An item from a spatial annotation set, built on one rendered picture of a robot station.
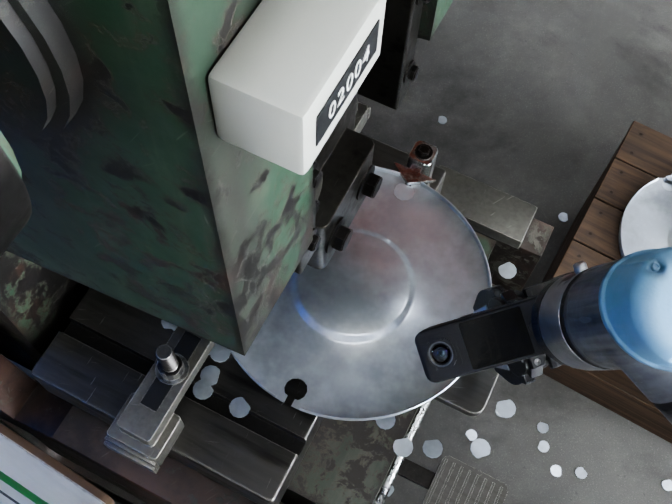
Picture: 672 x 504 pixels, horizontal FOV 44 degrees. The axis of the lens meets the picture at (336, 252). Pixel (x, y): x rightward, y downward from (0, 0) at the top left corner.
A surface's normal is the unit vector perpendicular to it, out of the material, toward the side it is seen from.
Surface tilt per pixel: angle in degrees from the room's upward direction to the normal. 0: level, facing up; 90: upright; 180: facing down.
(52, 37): 84
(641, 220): 0
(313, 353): 0
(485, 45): 0
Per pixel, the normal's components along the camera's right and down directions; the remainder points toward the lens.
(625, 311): -0.98, 0.07
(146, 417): 0.03, -0.44
